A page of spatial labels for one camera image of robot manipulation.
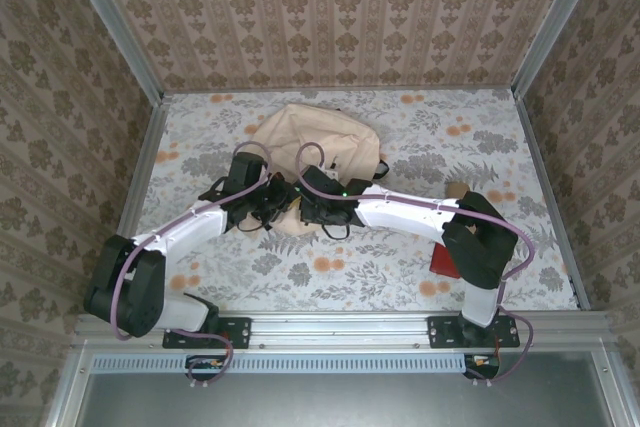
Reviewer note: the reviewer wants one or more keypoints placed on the red leather wallet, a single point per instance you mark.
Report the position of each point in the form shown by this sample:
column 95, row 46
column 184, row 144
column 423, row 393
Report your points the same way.
column 442, row 262

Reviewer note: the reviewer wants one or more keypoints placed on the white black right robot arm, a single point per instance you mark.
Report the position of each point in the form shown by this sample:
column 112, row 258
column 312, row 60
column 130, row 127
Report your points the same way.
column 400, row 212

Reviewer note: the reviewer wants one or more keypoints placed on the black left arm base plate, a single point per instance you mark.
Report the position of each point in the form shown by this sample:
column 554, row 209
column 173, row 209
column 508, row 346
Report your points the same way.
column 240, row 332

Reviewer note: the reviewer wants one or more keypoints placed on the grey metal panel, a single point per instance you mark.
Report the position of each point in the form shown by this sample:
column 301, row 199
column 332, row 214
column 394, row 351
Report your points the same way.
column 300, row 402

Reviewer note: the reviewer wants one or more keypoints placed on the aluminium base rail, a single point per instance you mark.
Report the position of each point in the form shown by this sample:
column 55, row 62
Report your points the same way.
column 340, row 327

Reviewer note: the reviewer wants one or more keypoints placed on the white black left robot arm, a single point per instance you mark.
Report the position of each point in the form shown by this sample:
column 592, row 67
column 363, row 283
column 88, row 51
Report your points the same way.
column 190, row 227

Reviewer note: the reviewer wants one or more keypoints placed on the aluminium side rail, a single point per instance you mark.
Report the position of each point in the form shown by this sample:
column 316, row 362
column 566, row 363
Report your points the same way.
column 135, row 197

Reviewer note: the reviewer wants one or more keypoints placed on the aluminium corner post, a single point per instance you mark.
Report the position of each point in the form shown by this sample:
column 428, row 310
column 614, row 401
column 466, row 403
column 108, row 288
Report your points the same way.
column 120, row 27
column 552, row 27

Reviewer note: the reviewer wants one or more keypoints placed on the beige felt pencil case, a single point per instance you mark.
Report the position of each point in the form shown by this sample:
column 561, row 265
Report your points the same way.
column 456, row 190

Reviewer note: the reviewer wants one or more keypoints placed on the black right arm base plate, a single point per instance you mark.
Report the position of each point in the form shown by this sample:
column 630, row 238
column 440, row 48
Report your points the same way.
column 442, row 333

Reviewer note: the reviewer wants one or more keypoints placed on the floral tablecloth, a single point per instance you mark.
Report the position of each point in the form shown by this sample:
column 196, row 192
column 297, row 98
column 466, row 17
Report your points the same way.
column 350, row 272

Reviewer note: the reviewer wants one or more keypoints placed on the beige canvas backpack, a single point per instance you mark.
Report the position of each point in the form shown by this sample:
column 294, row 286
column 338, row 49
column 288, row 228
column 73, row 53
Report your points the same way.
column 320, row 137

